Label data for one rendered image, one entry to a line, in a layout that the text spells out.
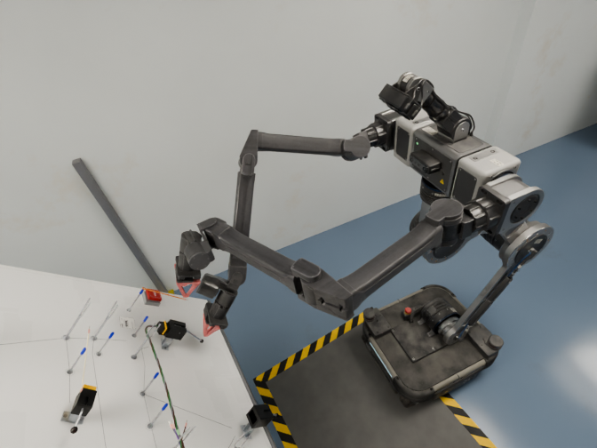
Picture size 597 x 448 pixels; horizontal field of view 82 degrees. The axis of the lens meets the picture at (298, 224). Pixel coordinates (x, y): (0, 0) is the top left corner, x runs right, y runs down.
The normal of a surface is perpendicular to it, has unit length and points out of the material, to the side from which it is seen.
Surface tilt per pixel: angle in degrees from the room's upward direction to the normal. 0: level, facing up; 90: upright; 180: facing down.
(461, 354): 0
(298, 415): 0
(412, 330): 0
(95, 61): 90
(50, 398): 51
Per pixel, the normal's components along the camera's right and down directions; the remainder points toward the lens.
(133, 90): 0.39, 0.60
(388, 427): -0.12, -0.72
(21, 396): 0.59, -0.78
